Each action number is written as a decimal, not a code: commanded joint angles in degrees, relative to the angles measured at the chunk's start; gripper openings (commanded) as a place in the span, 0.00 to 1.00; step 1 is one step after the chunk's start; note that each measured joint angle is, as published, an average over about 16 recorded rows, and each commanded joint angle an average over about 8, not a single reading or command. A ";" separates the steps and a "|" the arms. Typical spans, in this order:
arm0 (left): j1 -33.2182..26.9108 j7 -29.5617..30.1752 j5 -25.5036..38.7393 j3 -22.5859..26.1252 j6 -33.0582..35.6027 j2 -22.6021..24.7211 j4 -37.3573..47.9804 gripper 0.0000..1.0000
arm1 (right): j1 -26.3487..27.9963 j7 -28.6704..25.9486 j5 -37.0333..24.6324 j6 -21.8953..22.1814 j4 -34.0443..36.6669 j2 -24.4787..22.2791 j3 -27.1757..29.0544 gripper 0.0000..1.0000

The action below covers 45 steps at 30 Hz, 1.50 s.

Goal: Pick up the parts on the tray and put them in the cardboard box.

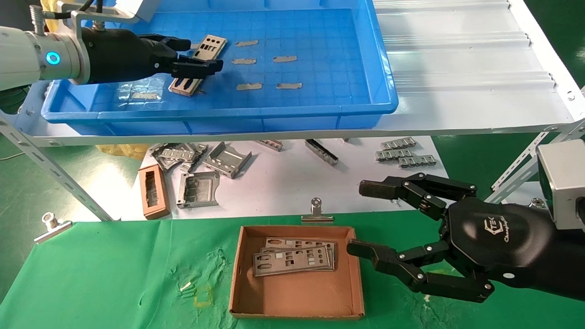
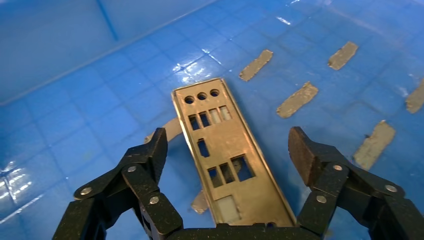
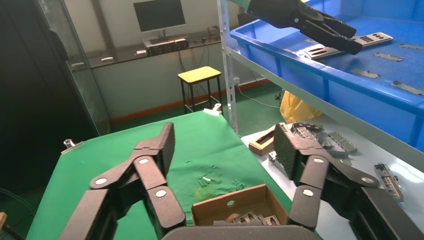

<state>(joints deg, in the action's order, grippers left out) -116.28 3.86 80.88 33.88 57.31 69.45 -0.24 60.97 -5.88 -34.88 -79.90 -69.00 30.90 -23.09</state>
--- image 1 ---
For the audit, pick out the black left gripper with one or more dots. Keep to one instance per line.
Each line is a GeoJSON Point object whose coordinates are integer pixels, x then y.
{"type": "Point", "coordinates": [123, 57]}

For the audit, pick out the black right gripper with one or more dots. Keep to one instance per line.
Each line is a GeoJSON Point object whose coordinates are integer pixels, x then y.
{"type": "Point", "coordinates": [498, 242]}

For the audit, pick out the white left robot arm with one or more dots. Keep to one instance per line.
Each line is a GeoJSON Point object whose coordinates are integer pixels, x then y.
{"type": "Point", "coordinates": [23, 57]}

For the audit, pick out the blue plastic tray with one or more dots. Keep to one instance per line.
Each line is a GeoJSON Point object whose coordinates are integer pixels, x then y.
{"type": "Point", "coordinates": [320, 73]}

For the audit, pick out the brown cardboard box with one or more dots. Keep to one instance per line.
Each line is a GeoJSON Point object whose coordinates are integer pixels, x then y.
{"type": "Point", "coordinates": [297, 297]}

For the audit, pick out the grey tape strip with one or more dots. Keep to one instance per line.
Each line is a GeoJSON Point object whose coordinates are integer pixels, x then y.
{"type": "Point", "coordinates": [243, 61]}
{"type": "Point", "coordinates": [249, 86]}
{"type": "Point", "coordinates": [289, 86]}
{"type": "Point", "coordinates": [284, 59]}
{"type": "Point", "coordinates": [247, 43]}
{"type": "Point", "coordinates": [144, 96]}

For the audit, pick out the grey metal clip strip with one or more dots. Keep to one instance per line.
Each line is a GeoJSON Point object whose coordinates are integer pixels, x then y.
{"type": "Point", "coordinates": [417, 161]}
{"type": "Point", "coordinates": [398, 143]}
{"type": "Point", "coordinates": [394, 155]}

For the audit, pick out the small bent metal piece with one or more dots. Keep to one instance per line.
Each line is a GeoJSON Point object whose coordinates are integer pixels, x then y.
{"type": "Point", "coordinates": [199, 151]}

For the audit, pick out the slotted metal plate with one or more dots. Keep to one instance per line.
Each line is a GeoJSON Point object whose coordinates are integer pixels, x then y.
{"type": "Point", "coordinates": [177, 154]}

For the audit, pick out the black metal bar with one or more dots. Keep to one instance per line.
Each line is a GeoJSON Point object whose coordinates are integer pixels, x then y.
{"type": "Point", "coordinates": [322, 152]}

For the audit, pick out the short slotted metal strip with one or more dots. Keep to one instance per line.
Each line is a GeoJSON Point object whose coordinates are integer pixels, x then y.
{"type": "Point", "coordinates": [270, 145]}

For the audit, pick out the yellow plastic bag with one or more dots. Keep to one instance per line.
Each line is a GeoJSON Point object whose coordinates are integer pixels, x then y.
{"type": "Point", "coordinates": [52, 25]}

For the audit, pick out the brown rectangular holder block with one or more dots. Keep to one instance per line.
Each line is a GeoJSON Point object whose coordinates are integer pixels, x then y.
{"type": "Point", "coordinates": [153, 213]}

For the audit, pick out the white metal shelf rack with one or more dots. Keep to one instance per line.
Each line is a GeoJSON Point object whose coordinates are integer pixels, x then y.
{"type": "Point", "coordinates": [457, 68]}

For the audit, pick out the folded sheet metal bracket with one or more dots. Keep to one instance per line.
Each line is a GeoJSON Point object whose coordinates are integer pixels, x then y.
{"type": "Point", "coordinates": [226, 161]}

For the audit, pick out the dark metal frame bracket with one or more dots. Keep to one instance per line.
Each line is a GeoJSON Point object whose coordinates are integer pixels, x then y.
{"type": "Point", "coordinates": [160, 165]}

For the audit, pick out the square metal window bracket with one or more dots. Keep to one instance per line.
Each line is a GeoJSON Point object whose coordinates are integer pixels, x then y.
{"type": "Point", "coordinates": [196, 189]}

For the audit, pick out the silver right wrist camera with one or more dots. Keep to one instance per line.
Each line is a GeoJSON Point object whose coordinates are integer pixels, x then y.
{"type": "Point", "coordinates": [562, 183]}

